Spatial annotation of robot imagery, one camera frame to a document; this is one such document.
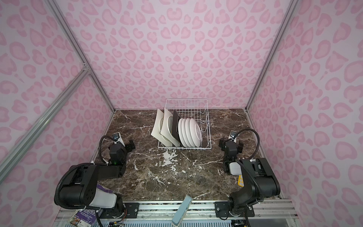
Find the white square plate black rim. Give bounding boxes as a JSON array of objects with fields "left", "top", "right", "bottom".
[{"left": 151, "top": 109, "right": 172, "bottom": 147}]

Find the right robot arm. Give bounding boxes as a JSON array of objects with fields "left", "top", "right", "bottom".
[{"left": 215, "top": 138, "right": 281, "bottom": 220}]

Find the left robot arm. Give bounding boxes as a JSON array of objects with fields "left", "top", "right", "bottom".
[{"left": 54, "top": 140, "right": 135, "bottom": 218}]

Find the purple booklet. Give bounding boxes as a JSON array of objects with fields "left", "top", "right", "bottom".
[{"left": 68, "top": 209, "right": 103, "bottom": 227}]

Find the grey-blue phone-like device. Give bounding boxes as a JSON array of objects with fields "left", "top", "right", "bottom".
[{"left": 172, "top": 195, "right": 193, "bottom": 227}]

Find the white wire dish rack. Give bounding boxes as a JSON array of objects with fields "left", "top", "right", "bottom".
[{"left": 158, "top": 98, "right": 212, "bottom": 150}]

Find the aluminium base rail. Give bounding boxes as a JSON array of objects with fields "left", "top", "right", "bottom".
[{"left": 52, "top": 198, "right": 301, "bottom": 227}]

